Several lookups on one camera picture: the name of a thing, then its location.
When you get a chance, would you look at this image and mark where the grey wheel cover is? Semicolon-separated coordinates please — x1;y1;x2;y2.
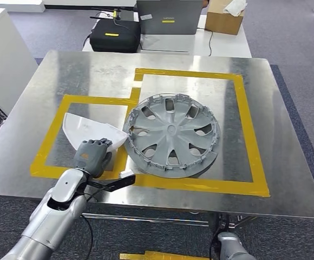
122;92;223;180

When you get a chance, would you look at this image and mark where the brown cardboard box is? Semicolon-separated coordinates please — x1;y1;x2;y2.
204;0;246;37

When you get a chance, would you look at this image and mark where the black carry case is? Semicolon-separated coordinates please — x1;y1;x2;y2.
88;18;143;55

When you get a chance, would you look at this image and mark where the yellow floor tape outline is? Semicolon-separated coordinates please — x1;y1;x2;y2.
119;250;211;260

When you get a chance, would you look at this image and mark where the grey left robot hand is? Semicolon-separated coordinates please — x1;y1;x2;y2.
73;138;113;179

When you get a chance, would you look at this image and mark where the black stand with yellow clip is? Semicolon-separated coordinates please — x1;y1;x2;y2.
89;6;137;22

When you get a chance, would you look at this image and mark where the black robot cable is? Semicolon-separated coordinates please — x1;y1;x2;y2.
80;214;94;260
209;214;223;260

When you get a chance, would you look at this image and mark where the grey laptop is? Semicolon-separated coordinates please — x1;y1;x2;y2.
136;0;205;56

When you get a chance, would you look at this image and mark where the black laptop cable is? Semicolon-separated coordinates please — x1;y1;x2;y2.
203;27;214;58

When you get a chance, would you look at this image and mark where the white mirror housing part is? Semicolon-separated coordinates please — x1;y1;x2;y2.
62;112;129;161

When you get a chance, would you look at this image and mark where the white cloth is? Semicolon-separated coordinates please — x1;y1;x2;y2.
223;0;248;18

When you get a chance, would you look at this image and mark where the stainless steel workbench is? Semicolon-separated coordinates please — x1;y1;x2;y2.
0;49;314;231

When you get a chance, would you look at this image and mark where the white desk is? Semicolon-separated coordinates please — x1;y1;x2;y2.
82;10;253;60

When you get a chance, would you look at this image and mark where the white table with steel legs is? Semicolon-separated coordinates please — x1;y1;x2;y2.
0;7;39;122

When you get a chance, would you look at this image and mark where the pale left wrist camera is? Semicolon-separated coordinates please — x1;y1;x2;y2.
119;168;136;180

